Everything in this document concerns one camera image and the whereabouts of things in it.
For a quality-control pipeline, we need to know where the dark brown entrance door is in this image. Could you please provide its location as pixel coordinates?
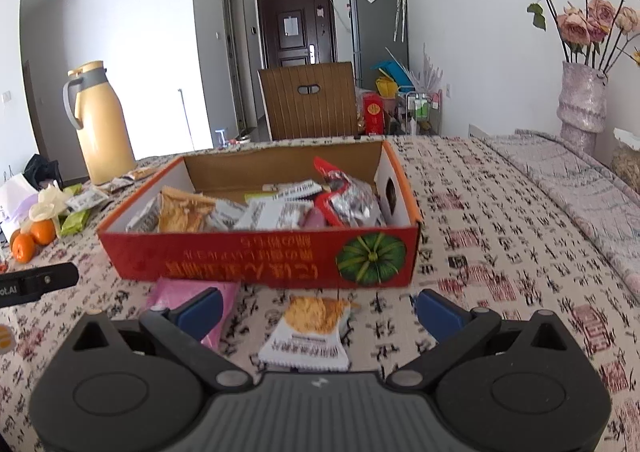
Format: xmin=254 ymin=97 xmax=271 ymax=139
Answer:
xmin=256 ymin=0 xmax=338 ymax=69

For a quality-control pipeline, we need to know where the grey interior door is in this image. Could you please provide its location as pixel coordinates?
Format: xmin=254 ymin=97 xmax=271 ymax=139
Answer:
xmin=221 ymin=0 xmax=251 ymax=130

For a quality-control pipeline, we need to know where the blue dustpan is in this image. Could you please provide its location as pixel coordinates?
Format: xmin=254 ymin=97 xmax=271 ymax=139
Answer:
xmin=372 ymin=61 xmax=408 ymax=80

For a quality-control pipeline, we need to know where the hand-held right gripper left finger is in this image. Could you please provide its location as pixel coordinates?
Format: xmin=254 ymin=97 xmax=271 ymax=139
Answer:
xmin=57 ymin=287 xmax=253 ymax=393

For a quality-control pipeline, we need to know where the dried pink rose bouquet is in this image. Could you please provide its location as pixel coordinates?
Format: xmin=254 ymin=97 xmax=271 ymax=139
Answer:
xmin=500 ymin=0 xmax=640 ymax=75

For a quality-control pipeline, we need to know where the orange cracker snack packet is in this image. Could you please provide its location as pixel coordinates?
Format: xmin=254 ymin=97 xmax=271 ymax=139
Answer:
xmin=257 ymin=296 xmax=362 ymax=373

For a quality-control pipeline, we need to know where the pink textured vase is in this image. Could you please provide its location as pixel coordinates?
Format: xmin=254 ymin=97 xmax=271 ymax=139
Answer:
xmin=557 ymin=61 xmax=608 ymax=155

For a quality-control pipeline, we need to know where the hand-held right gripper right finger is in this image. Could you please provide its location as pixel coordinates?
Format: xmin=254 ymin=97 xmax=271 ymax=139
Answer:
xmin=387 ymin=289 xmax=583 ymax=393

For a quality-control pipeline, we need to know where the pink snack packet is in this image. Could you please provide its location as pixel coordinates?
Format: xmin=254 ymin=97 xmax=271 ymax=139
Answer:
xmin=146 ymin=277 xmax=242 ymax=350

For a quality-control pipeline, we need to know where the pile of mixed snack packets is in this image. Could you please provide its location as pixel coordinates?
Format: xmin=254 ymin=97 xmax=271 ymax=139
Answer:
xmin=125 ymin=156 xmax=396 ymax=234

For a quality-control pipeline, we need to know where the yellow thermos jug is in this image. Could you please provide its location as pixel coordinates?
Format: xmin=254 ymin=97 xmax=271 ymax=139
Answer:
xmin=62 ymin=61 xmax=137 ymax=186

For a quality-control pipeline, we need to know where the grey refrigerator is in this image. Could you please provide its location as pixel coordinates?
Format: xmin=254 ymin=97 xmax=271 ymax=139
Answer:
xmin=348 ymin=0 xmax=410 ymax=83

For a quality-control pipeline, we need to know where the red gift box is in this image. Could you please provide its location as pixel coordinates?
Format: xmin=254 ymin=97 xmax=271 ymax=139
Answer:
xmin=362 ymin=93 xmax=385 ymax=135

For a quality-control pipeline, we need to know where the red cardboard box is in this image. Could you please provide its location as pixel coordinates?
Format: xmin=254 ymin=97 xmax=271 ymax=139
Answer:
xmin=97 ymin=139 xmax=421 ymax=289

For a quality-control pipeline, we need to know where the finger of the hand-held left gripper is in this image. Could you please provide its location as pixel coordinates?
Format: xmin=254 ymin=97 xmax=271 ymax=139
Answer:
xmin=21 ymin=262 xmax=80 ymax=302

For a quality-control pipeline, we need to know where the wooden chair back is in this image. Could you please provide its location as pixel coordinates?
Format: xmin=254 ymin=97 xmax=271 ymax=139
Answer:
xmin=257 ymin=61 xmax=362 ymax=142

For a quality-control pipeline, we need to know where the white dried pampas bunch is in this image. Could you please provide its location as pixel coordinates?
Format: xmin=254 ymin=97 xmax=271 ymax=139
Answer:
xmin=407 ymin=43 xmax=443 ymax=93

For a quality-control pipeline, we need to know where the orange fruit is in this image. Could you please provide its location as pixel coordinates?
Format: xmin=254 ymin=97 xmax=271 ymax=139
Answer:
xmin=11 ymin=232 xmax=38 ymax=264
xmin=30 ymin=217 xmax=56 ymax=247

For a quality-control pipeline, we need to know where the metal trolley rack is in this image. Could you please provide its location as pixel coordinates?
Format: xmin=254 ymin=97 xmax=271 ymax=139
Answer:
xmin=395 ymin=87 xmax=443 ymax=137

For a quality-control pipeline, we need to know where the metal pole stand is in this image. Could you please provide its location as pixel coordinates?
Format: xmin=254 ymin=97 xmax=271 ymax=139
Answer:
xmin=177 ymin=88 xmax=196 ymax=153

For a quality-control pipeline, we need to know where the white folded umbrella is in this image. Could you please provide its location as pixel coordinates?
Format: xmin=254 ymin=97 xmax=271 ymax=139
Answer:
xmin=392 ymin=0 xmax=408 ymax=43

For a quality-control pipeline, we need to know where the cluster of small snack packets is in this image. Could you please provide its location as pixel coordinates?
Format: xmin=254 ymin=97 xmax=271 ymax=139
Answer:
xmin=55 ymin=167 xmax=158 ymax=238

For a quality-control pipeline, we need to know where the clear jar of nuts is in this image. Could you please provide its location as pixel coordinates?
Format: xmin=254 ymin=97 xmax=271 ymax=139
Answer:
xmin=610 ymin=128 xmax=640 ymax=180

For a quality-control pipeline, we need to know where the white purple tissue pack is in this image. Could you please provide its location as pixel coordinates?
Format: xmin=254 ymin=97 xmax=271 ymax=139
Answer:
xmin=0 ymin=173 xmax=41 ymax=245

